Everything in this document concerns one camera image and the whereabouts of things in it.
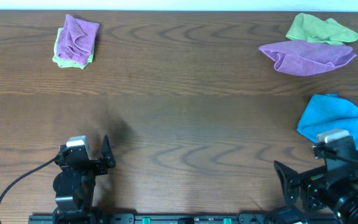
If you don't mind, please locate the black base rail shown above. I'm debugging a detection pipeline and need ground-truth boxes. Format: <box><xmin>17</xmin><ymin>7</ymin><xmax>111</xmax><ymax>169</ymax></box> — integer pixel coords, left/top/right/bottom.
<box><xmin>28</xmin><ymin>213</ymin><xmax>338</xmax><ymax>224</ymax></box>

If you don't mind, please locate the crumpled purple cloth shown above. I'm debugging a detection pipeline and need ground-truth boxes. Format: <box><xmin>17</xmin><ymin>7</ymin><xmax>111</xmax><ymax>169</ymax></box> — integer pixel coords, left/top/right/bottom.
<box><xmin>259</xmin><ymin>40</ymin><xmax>357</xmax><ymax>77</ymax></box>

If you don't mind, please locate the folded green cloth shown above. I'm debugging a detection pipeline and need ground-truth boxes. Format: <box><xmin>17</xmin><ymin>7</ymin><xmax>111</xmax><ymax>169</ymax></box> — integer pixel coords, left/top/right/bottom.
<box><xmin>52</xmin><ymin>27</ymin><xmax>94</xmax><ymax>70</ymax></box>

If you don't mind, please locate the purple microfiber cloth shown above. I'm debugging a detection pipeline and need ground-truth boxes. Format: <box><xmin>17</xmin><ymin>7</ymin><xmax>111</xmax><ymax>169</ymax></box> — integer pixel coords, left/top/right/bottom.
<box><xmin>55</xmin><ymin>14</ymin><xmax>99</xmax><ymax>66</ymax></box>

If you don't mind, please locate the blue microfiber cloth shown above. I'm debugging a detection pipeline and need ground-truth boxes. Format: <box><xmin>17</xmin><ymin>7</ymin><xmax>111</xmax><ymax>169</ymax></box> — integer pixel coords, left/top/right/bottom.
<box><xmin>297</xmin><ymin>94</ymin><xmax>358</xmax><ymax>150</ymax></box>

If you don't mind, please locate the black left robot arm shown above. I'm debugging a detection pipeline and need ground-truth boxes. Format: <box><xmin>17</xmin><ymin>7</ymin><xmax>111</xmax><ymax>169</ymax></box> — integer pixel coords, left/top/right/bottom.
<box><xmin>53</xmin><ymin>136</ymin><xmax>116</xmax><ymax>213</ymax></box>

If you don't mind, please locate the crumpled green cloth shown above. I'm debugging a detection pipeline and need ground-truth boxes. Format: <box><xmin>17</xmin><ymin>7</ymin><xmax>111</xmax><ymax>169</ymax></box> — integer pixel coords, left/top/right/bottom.
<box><xmin>285</xmin><ymin>13</ymin><xmax>358</xmax><ymax>45</ymax></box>

